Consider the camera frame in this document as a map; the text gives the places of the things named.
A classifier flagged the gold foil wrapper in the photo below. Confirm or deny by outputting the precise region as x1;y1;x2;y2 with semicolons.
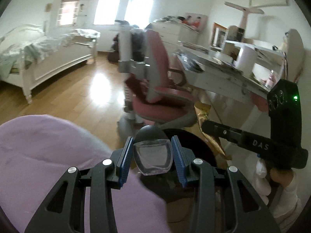
194;102;232;160

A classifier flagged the clear plastic blister shell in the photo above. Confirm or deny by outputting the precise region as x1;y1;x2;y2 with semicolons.
133;139;173;176

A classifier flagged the black trash bin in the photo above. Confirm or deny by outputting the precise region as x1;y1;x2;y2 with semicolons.
134;125;217;203

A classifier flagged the right hand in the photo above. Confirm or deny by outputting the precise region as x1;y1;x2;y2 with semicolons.
270;168;294;188

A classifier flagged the purple round rug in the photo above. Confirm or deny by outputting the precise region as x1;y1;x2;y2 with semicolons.
1;115;170;232

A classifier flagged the white study desk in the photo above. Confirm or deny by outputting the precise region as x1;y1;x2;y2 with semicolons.
174;28;306;127

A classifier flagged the white paper roll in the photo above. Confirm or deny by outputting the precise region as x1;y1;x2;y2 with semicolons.
236;46;258;77

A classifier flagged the pink grey desk chair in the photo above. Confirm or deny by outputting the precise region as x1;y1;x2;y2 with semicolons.
117;21;197;139

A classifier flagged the white dresser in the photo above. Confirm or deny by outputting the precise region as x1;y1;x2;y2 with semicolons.
151;22;199;53

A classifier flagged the white bed with bedding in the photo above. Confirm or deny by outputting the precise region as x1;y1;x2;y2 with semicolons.
1;24;100;104

